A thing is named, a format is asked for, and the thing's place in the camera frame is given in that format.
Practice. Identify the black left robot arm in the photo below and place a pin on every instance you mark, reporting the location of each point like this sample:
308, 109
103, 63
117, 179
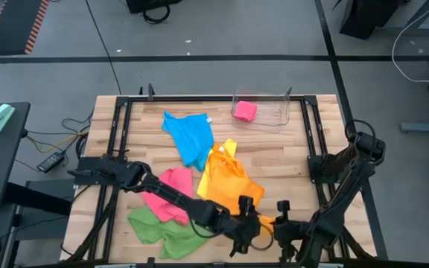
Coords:
170, 197

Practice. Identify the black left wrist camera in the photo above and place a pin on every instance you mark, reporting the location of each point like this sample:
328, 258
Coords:
245, 204

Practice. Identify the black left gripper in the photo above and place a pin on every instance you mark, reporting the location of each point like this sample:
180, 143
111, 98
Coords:
244, 231

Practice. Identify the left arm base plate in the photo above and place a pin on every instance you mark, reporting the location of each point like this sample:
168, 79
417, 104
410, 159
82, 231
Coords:
84, 181

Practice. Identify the grey metal desk frame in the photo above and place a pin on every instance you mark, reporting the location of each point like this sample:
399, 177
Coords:
43, 185

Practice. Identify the yellow microfiber towel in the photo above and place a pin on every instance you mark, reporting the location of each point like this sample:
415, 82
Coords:
231, 146

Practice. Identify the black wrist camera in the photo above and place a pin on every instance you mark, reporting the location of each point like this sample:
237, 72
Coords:
245, 204
283, 206

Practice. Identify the blue microfiber towel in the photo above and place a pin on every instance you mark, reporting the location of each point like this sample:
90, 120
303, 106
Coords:
192, 136

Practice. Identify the clear plastic bin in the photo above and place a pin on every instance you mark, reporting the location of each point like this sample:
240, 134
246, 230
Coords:
270, 111

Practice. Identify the black cabinet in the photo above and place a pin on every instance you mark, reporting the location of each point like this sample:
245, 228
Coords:
367, 15

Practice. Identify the black equipment base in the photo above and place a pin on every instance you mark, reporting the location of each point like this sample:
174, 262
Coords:
151, 4

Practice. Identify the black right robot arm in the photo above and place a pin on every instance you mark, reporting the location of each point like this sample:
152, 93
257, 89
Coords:
345, 178

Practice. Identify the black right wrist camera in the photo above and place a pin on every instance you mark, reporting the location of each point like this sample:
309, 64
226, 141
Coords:
283, 206

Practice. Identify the black power adapter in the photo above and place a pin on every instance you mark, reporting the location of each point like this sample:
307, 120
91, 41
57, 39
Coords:
50, 162

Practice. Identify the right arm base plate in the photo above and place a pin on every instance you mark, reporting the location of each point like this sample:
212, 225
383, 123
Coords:
317, 179

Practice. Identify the green microfiber towel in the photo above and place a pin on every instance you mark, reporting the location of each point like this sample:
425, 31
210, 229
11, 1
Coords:
151, 229

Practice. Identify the black side table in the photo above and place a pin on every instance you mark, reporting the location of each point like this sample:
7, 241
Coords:
2, 156

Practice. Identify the pink microfiber towel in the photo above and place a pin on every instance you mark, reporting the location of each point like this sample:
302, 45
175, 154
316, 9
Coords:
166, 208
245, 111

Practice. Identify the black orange-striped floor mat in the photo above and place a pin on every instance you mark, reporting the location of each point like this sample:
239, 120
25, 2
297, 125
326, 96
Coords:
9, 26

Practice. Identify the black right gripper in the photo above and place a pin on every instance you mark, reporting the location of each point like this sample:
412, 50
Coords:
289, 232

